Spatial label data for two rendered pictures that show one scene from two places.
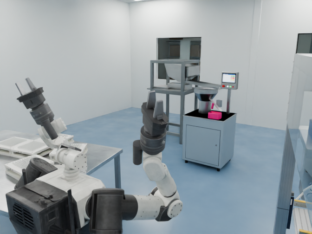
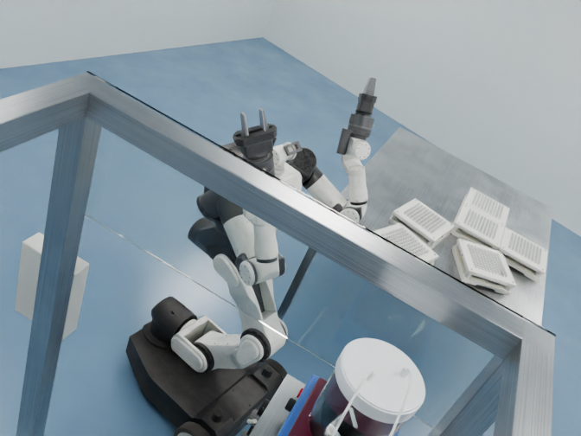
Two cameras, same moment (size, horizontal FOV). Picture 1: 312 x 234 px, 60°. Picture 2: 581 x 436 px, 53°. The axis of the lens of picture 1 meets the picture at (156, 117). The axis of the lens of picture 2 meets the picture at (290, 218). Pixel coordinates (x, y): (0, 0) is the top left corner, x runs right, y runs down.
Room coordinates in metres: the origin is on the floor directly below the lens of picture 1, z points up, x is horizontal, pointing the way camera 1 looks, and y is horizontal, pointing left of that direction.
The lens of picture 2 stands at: (0.73, -1.44, 2.26)
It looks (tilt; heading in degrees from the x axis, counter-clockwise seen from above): 33 degrees down; 79
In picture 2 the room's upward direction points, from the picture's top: 24 degrees clockwise
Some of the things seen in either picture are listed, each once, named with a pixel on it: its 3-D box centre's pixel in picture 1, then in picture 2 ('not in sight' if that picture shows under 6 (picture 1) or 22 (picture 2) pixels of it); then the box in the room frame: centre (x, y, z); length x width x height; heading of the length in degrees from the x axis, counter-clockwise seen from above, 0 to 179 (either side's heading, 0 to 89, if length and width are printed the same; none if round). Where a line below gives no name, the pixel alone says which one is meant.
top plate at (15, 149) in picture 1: (33, 147); (480, 226); (2.16, 1.05, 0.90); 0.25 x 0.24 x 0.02; 156
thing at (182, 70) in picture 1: (182, 103); not in sight; (4.78, -0.47, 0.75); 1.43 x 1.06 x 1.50; 56
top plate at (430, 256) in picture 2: not in sight; (403, 246); (1.67, 0.64, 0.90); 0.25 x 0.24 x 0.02; 133
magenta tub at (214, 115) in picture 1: (214, 115); not in sight; (3.67, -0.83, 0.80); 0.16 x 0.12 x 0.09; 56
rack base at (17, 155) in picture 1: (34, 152); (475, 233); (2.16, 1.05, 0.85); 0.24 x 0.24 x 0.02; 66
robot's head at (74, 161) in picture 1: (71, 161); (278, 157); (0.96, 0.32, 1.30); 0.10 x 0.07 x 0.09; 56
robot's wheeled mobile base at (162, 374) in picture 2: not in sight; (201, 361); (0.98, 0.32, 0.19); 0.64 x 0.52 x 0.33; 146
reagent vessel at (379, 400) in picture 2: not in sight; (365, 400); (1.11, -0.79, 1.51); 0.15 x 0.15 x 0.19
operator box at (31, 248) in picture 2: not in sight; (50, 287); (0.44, -0.28, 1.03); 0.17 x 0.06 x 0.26; 158
